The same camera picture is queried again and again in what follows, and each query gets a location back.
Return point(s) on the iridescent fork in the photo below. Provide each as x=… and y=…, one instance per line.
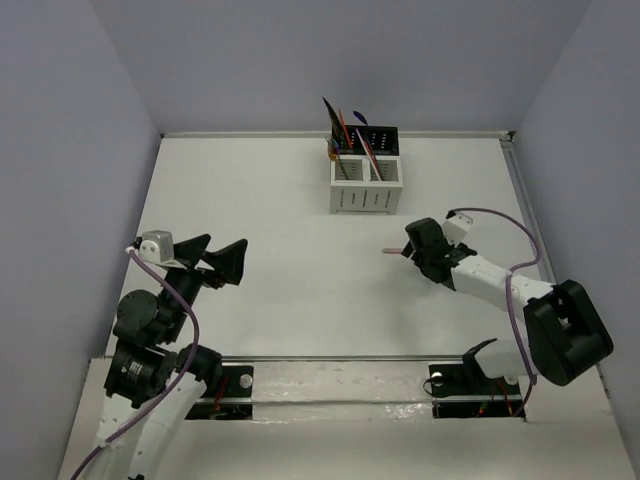
x=338, y=161

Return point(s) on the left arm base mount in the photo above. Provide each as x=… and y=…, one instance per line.
x=231, y=399

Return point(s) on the blue spoon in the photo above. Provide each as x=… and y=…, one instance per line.
x=360, y=117

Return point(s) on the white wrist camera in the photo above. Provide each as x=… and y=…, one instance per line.
x=456, y=226
x=156, y=247

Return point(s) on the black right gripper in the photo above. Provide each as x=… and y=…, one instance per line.
x=415, y=255

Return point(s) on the white utensil caddy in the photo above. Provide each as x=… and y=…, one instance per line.
x=355, y=188

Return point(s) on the black knife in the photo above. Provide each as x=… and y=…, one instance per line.
x=331, y=120

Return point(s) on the black utensil caddy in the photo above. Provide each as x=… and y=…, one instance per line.
x=383, y=140

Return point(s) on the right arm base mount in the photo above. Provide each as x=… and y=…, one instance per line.
x=457, y=394

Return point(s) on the orange white chopstick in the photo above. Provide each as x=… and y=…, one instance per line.
x=367, y=150

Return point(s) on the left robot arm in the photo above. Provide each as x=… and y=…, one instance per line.
x=159, y=374

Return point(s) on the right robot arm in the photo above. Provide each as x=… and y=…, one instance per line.
x=558, y=333

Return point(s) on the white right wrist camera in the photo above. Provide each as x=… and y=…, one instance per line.
x=456, y=226

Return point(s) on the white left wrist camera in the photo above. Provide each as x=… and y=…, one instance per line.
x=156, y=247

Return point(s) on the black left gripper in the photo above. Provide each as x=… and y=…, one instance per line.
x=201, y=270

